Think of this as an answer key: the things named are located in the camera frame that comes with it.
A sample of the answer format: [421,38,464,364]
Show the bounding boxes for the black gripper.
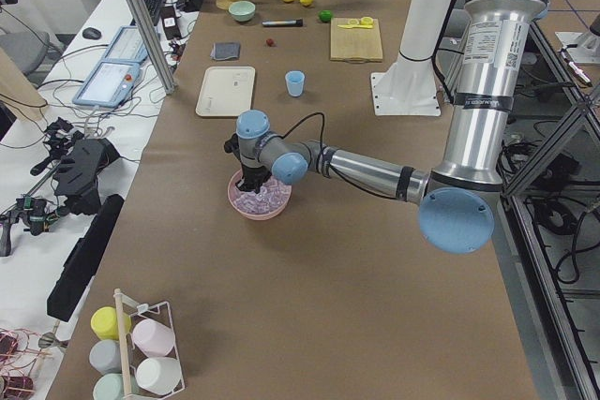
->
[236,165,268,194]

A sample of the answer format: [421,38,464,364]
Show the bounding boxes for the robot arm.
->
[224,0,548,254]

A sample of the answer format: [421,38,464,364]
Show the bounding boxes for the pink bowl of ice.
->
[228,170,292,221]

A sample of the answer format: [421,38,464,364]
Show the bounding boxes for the light blue plastic cup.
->
[285,70,306,97]

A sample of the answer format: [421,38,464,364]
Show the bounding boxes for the pink cup in rack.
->
[131,319,175,357]

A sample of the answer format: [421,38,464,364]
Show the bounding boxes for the yellow cup in rack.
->
[90,306,119,340]

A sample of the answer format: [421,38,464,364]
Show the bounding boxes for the white cup in rack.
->
[135,357,182,395]

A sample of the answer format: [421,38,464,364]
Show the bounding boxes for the grey cup in rack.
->
[89,339,122,375]

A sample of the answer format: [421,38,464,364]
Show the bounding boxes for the mint cup in rack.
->
[92,373,125,400]

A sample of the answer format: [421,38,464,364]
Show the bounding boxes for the cream rabbit tray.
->
[195,67,256,118]

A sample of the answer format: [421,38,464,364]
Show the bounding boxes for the folded grey cloth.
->
[210,42,241,61]

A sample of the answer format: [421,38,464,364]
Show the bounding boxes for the steel muddler black tip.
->
[262,19,304,28]

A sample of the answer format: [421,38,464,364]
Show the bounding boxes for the mint green bowl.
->
[228,0,256,23]

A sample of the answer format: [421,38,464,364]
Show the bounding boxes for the wooden cutting board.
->
[330,17,383,63]

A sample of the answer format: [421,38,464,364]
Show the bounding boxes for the teach pendant near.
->
[72,60,141,109]

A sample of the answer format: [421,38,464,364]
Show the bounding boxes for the teach pendant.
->
[103,25,148,64]
[72,60,141,109]

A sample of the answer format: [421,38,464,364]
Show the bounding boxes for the green lime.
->
[318,9,333,23]

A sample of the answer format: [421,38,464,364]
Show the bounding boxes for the yellow plastic knife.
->
[337,23,374,29]

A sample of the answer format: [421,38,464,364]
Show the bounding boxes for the teach pendant far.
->
[103,25,148,64]

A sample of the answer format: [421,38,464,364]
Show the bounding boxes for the lemon slice lower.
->
[359,17,374,25]

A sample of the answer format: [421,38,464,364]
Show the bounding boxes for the black computer mouse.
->
[82,27,102,40]

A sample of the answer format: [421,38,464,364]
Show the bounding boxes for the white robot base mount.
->
[371,0,452,116]

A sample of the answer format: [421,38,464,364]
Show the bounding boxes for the white wire cup rack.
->
[113,289,187,399]

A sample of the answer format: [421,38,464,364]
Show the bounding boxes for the aluminium frame post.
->
[126,0,176,95]

